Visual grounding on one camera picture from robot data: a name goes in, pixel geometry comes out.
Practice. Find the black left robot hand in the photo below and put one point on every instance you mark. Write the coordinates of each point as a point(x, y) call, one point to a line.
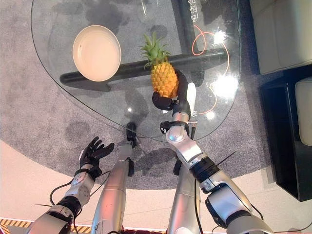
point(93, 153)

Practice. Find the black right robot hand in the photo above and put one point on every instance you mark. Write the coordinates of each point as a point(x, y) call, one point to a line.
point(181, 103)

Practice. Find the yellow pineapple with green crown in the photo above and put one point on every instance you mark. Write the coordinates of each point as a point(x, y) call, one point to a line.
point(164, 78)

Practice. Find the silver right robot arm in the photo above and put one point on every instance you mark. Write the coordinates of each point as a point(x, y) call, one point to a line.
point(186, 148)

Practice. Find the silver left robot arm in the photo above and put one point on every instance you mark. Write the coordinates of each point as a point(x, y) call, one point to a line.
point(79, 191)

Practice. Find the round cream plate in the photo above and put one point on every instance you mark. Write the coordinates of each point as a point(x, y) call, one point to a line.
point(96, 53)

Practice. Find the silver left robot leg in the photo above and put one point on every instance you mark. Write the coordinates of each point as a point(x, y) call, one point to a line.
point(114, 187)

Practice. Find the silver robot leg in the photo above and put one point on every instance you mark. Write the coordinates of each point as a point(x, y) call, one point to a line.
point(114, 187)
point(184, 202)

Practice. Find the dark left robot foot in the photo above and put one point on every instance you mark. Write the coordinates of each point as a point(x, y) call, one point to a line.
point(131, 131)

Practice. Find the black table base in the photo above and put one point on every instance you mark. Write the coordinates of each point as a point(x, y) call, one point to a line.
point(126, 70)

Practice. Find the grey rug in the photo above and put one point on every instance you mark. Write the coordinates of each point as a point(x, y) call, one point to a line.
point(36, 109)

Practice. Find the silver right robot leg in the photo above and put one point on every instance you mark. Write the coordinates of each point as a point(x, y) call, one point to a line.
point(184, 202)

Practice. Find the black side table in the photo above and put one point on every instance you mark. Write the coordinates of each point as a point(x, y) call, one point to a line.
point(275, 136)

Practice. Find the yellow black hazard tape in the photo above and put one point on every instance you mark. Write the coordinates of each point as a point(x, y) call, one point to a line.
point(14, 223)

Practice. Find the white sofa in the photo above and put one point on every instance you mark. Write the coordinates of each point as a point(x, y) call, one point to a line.
point(280, 31)

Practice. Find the white cushion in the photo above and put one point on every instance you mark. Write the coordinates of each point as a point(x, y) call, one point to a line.
point(304, 112)

